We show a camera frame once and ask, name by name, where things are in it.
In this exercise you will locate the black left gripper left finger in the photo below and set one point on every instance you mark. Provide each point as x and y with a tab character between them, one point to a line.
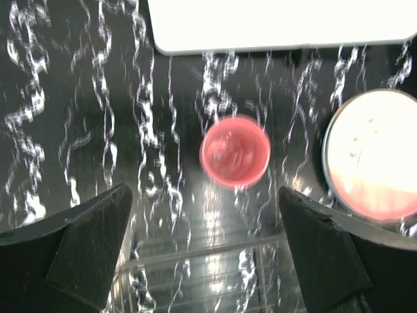
66	262

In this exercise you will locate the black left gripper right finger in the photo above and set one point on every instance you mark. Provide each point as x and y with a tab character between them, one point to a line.
344	264

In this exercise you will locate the pink and cream plate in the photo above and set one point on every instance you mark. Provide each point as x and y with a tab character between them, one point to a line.
369	154

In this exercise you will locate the pink plastic cup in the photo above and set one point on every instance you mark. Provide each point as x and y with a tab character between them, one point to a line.
235	152

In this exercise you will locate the small whiteboard with red writing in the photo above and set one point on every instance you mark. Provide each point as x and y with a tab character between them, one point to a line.
199	26

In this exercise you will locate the metal wire dish rack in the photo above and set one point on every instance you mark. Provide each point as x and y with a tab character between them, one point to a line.
251	276

